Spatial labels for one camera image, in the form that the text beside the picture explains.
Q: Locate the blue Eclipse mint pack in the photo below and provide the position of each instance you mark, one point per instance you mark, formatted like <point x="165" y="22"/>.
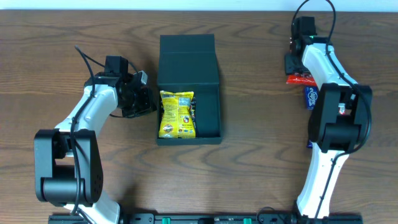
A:
<point x="311" y="96"/>

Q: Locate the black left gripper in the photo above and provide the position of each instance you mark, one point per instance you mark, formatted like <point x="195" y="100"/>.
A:
<point x="143" y="101"/>

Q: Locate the purple Dairy Milk bar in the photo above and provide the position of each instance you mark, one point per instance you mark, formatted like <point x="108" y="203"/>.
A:
<point x="309" y="144"/>

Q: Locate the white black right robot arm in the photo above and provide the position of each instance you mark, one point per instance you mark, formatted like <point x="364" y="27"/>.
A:
<point x="339" y="125"/>

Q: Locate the black box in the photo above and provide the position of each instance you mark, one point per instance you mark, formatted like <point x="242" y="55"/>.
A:
<point x="189" y="63"/>

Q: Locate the Haribo gummy bag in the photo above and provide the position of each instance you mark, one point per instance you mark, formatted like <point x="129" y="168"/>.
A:
<point x="193" y="106"/>

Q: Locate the red candy bag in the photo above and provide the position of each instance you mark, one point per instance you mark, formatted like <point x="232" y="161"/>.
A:
<point x="301" y="79"/>

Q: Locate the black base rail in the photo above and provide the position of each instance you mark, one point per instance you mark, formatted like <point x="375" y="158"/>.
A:
<point x="265" y="218"/>

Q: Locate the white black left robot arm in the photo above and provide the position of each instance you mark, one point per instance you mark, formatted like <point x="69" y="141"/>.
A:
<point x="68" y="169"/>

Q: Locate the yellow snack bag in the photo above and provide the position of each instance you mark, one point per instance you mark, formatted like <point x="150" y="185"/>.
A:
<point x="177" y="120"/>

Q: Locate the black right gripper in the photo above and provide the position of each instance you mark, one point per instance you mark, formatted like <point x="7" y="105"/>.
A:
<point x="290" y="64"/>

